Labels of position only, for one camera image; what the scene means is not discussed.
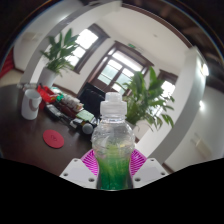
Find dark framed window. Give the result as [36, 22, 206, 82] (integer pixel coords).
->
[156, 69, 179, 101]
[64, 23, 110, 74]

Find black flat device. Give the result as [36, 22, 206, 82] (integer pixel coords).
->
[44, 103, 63, 118]

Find clear bottle with green drink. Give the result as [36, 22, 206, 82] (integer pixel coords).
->
[90, 92, 137, 191]

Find dark wooden double door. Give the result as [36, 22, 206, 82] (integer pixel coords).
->
[89, 40, 154, 96]

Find large leafy plant white pot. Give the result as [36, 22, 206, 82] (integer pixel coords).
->
[117, 66, 176, 141]

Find red carpeted stairs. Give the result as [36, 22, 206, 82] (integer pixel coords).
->
[0, 49, 16, 79]

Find red plastic box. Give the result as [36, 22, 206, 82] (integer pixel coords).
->
[36, 84, 59, 104]

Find black chair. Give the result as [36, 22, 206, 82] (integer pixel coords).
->
[77, 82, 107, 121]

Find flat round red coaster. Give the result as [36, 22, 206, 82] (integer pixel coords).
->
[42, 129, 65, 150]

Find white wall radiator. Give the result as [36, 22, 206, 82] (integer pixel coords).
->
[191, 133, 213, 158]

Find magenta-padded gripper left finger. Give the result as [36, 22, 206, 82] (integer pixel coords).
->
[59, 148, 99, 189]

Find white mug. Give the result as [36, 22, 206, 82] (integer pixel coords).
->
[20, 88, 43, 121]

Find grey ball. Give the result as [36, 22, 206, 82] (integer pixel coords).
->
[82, 122, 94, 135]

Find small leafy plant white pot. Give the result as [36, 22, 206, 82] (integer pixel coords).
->
[39, 28, 81, 88]

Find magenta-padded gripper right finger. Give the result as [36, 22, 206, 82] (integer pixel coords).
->
[130, 148, 169, 189]

